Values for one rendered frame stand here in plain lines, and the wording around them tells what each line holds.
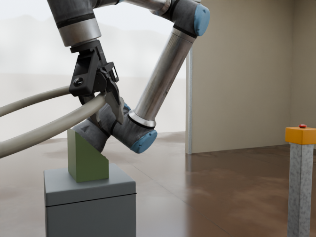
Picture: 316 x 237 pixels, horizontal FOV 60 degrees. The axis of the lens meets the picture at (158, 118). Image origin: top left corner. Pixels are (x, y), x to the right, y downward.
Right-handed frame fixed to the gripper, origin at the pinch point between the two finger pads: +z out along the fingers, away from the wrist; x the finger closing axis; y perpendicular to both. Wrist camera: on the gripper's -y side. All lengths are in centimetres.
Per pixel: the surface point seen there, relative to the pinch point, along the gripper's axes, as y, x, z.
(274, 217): 176, -49, 201
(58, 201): 22, 47, 39
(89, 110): -7.2, -0.5, -6.5
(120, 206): 35, 28, 55
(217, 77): 562, -1, 147
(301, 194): 69, -56, 85
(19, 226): 109, 186, 129
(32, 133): -17.9, 6.7, -7.3
